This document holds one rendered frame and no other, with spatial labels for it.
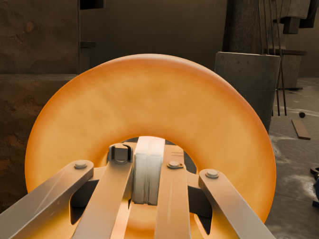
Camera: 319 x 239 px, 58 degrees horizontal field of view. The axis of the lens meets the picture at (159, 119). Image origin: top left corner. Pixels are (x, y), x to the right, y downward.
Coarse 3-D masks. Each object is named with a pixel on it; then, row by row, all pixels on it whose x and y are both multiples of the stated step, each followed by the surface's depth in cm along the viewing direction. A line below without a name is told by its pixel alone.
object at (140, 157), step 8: (144, 136) 17; (144, 144) 16; (136, 152) 15; (144, 152) 15; (136, 160) 15; (144, 160) 15; (136, 168) 15; (144, 168) 15; (136, 176) 15; (144, 176) 15; (136, 184) 15; (144, 184) 15; (136, 192) 15; (144, 192) 15; (136, 200) 15; (144, 200) 15
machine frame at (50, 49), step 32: (0, 0) 36; (32, 0) 38; (64, 0) 40; (0, 32) 37; (32, 32) 39; (64, 32) 41; (0, 64) 38; (32, 64) 40; (64, 64) 42; (0, 96) 34; (32, 96) 36; (0, 128) 35; (0, 160) 36; (0, 192) 37
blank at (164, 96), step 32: (128, 64) 15; (160, 64) 15; (192, 64) 16; (64, 96) 16; (96, 96) 16; (128, 96) 16; (160, 96) 16; (192, 96) 15; (224, 96) 15; (32, 128) 17; (64, 128) 16; (96, 128) 16; (128, 128) 16; (160, 128) 16; (192, 128) 16; (224, 128) 16; (256, 128) 16; (32, 160) 17; (64, 160) 17; (96, 160) 17; (224, 160) 16; (256, 160) 16; (256, 192) 17; (128, 224) 19; (192, 224) 18
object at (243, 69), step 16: (224, 64) 254; (240, 64) 244; (256, 64) 241; (272, 64) 245; (240, 80) 247; (256, 80) 244; (272, 80) 250; (256, 96) 248; (272, 96) 258; (256, 112) 252
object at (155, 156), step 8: (152, 144) 16; (160, 144) 16; (152, 152) 15; (160, 152) 15; (152, 160) 15; (160, 160) 15; (152, 168) 15; (160, 168) 15; (152, 176) 15; (152, 184) 15; (152, 192) 15; (152, 200) 15
